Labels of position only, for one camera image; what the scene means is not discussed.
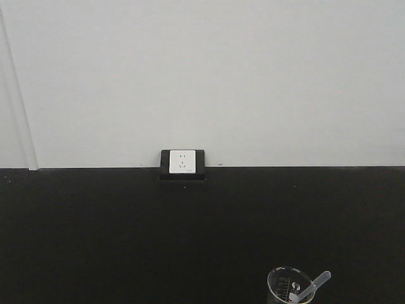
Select clear glass beaker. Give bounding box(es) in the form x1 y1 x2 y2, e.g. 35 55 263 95
266 266 312 304

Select translucent plastic pipette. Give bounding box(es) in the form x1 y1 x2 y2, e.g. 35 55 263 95
289 270 332 303

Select black socket mounting box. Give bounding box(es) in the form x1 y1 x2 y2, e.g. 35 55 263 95
159 149 206 182

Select white wall power socket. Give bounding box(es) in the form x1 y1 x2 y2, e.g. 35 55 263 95
169 150 196 174

